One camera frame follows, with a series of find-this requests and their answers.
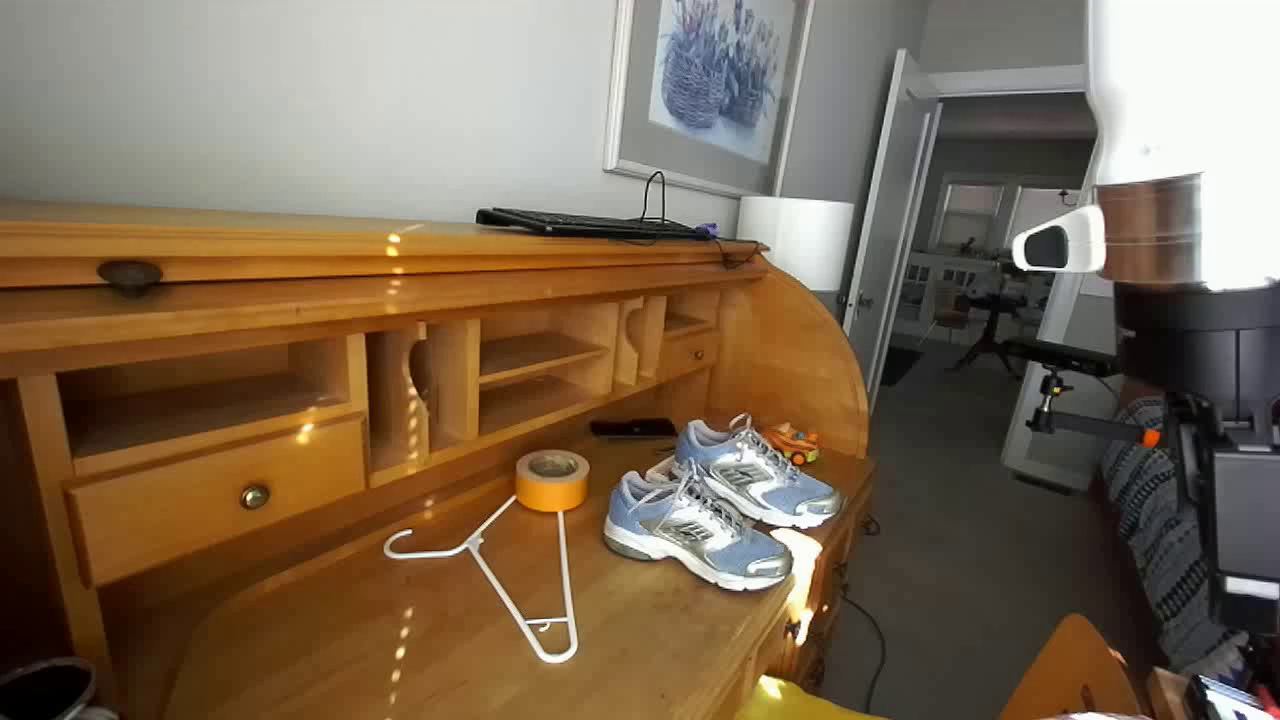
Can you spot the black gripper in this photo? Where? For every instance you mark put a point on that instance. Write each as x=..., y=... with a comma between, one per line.
x=1200, y=346

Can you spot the orange tape roll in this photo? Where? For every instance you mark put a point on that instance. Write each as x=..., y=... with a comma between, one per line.
x=551, y=494

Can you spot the black clamp arm orange joints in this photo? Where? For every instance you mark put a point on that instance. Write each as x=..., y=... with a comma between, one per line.
x=1085, y=424

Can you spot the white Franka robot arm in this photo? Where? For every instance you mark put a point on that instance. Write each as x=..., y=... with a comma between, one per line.
x=1174, y=82

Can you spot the small wooden drawer brass knob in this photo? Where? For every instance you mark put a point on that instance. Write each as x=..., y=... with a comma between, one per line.
x=162, y=513
x=689, y=353

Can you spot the bed with striped blanket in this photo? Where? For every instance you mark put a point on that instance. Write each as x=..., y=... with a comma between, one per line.
x=1163, y=532

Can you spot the wooden chair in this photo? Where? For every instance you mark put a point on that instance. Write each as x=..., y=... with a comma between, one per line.
x=1072, y=672

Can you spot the orange toy car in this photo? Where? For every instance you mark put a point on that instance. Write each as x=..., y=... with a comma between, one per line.
x=796, y=444

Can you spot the white door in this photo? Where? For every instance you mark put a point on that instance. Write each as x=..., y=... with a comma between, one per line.
x=889, y=224

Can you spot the yellow cushion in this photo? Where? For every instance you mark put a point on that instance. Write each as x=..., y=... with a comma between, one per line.
x=801, y=701

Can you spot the blue grey sneaker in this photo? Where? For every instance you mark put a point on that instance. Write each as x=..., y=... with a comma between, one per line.
x=694, y=532
x=760, y=474

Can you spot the black remote control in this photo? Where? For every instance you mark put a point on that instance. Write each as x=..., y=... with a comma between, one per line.
x=633, y=429

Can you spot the framed blue floral picture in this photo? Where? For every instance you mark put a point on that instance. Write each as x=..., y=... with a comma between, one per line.
x=714, y=65

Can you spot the black keyboard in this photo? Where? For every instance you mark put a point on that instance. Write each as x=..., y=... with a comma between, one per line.
x=601, y=224

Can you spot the wooden roll-top desk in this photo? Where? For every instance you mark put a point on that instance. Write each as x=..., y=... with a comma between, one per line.
x=267, y=642

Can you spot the dark round container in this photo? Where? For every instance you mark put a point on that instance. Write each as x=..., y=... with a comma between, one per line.
x=46, y=691

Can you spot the black stereo camera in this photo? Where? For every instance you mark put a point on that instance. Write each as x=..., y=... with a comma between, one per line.
x=1063, y=358

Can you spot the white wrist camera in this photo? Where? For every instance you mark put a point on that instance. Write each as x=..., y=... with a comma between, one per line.
x=1064, y=242

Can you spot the dark pedestal table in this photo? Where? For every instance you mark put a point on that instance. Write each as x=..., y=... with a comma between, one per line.
x=988, y=311

